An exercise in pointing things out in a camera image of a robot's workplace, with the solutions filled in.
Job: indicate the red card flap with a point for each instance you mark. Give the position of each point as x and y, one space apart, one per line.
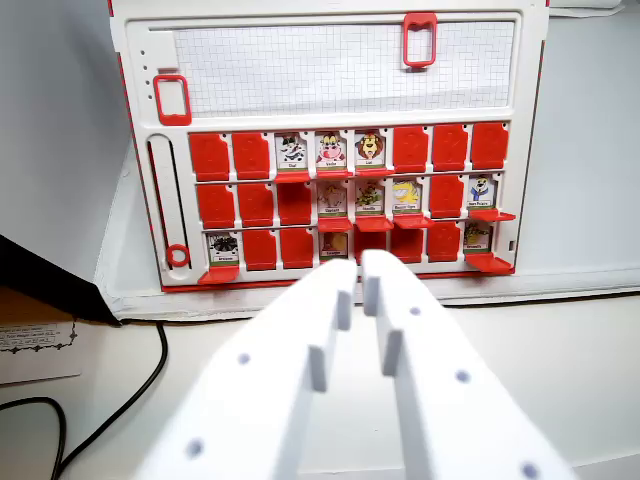
489 263

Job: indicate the snail picture card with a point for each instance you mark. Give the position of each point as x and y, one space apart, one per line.
334 245

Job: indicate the tiger shark picture card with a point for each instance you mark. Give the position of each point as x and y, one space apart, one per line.
406 196

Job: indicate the elephant picture card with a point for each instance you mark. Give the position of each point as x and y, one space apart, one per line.
332 197

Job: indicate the polar bear picture card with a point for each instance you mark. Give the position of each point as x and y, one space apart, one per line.
482 192

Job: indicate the white printed paper card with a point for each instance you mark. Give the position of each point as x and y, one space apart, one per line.
35 352

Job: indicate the caterpillar picture card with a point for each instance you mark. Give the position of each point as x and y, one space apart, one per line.
370 196

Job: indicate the black box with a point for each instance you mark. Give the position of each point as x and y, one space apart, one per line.
45 275

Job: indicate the red and white game board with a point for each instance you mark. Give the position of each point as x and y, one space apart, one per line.
330 75

